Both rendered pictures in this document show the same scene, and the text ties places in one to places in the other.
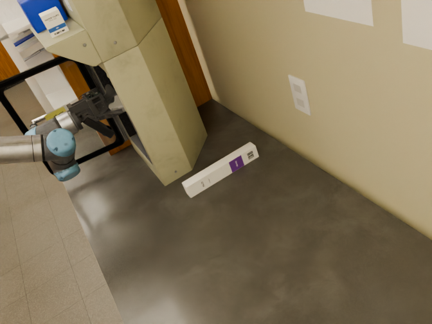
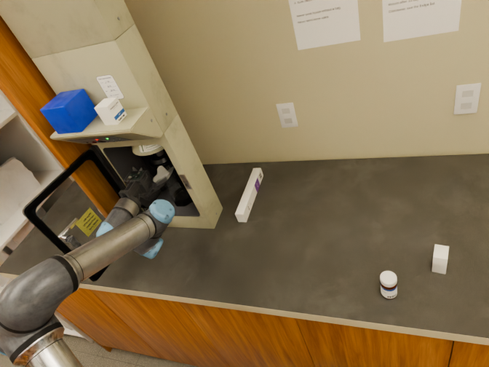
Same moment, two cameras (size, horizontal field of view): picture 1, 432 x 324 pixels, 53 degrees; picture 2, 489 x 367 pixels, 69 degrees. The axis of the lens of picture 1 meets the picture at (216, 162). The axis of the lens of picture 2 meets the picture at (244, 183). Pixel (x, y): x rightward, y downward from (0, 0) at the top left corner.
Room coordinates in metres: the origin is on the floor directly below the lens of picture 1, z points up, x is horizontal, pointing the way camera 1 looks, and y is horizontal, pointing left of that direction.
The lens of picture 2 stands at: (0.31, 0.74, 1.94)
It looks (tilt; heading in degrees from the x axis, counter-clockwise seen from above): 40 degrees down; 318
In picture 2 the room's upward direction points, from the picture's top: 22 degrees counter-clockwise
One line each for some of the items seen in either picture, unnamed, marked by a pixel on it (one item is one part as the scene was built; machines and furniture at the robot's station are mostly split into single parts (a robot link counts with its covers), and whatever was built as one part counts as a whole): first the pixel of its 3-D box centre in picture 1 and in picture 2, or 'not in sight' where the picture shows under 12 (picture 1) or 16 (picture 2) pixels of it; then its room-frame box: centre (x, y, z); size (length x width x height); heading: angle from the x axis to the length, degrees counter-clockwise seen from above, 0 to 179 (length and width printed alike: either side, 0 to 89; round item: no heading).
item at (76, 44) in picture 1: (63, 44); (106, 135); (1.31, 0.29, 1.46); 0.32 x 0.11 x 0.10; 17
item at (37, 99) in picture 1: (63, 116); (92, 217); (1.45, 0.45, 1.19); 0.30 x 0.01 x 0.40; 97
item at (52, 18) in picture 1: (53, 22); (110, 111); (1.25, 0.27, 1.54); 0.05 x 0.05 x 0.06; 14
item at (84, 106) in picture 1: (90, 109); (137, 190); (1.30, 0.32, 1.24); 0.12 x 0.08 x 0.09; 107
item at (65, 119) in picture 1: (68, 123); (126, 208); (1.28, 0.39, 1.24); 0.08 x 0.05 x 0.08; 17
